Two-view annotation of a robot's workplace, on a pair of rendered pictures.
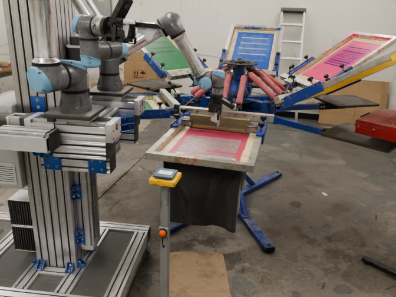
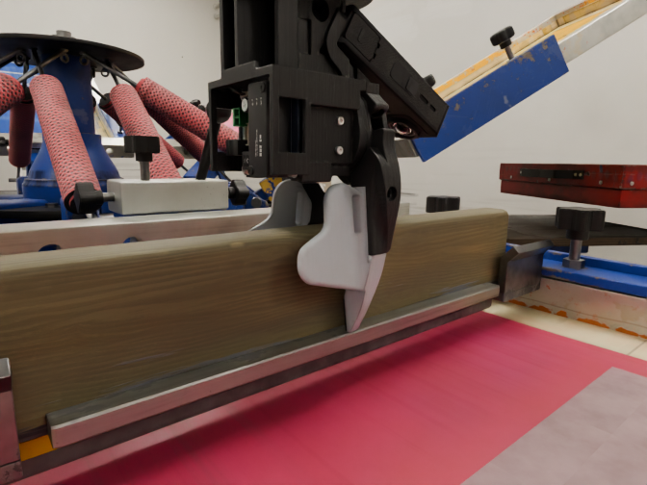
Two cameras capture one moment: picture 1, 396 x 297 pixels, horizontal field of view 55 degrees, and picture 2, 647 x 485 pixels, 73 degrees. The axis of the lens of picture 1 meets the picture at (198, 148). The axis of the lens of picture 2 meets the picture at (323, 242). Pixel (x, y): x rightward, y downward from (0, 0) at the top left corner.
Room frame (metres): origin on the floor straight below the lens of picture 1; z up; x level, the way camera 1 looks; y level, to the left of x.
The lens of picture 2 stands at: (2.26, 0.10, 1.10)
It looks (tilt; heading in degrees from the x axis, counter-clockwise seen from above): 11 degrees down; 308
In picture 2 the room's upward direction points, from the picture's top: 1 degrees clockwise
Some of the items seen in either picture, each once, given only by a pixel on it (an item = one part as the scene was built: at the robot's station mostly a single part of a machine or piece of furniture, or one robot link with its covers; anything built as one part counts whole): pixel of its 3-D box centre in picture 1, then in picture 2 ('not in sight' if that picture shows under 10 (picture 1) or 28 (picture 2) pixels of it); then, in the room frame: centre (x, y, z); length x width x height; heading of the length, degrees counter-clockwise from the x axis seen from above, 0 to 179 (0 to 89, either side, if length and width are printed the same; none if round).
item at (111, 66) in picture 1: (108, 60); not in sight; (2.26, 0.54, 1.42); 0.13 x 0.12 x 0.14; 5
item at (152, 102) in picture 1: (132, 95); not in sight; (3.00, 0.54, 1.05); 1.08 x 0.61 x 0.23; 107
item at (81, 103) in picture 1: (75, 98); not in sight; (1.76, 0.59, 1.31); 0.15 x 0.15 x 0.10
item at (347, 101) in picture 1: (304, 105); not in sight; (3.46, -0.97, 0.91); 1.34 x 0.40 x 0.08; 107
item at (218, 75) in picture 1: (218, 79); not in sight; (2.44, -0.11, 1.31); 0.09 x 0.08 x 0.11; 95
